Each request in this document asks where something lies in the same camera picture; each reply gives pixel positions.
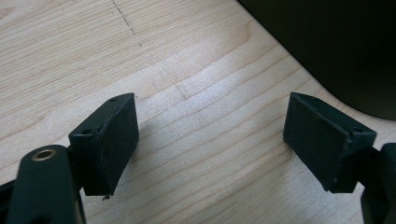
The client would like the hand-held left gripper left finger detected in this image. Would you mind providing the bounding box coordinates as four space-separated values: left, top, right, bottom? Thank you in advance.
68 92 140 198

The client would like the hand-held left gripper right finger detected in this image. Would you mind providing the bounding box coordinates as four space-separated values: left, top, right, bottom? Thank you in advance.
282 91 378 193

